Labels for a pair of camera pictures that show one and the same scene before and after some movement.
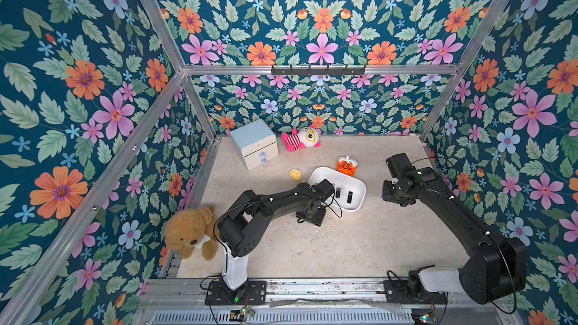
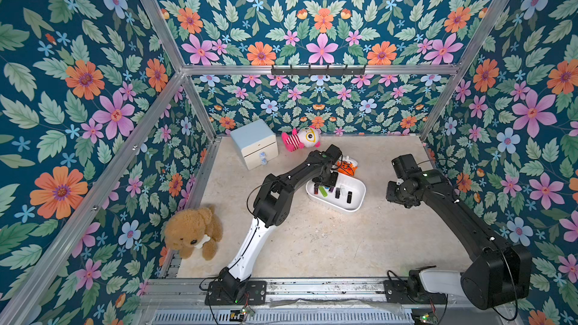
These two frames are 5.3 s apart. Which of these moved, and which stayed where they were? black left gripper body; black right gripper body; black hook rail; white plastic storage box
Moved: black left gripper body
Stayed: white plastic storage box; black right gripper body; black hook rail
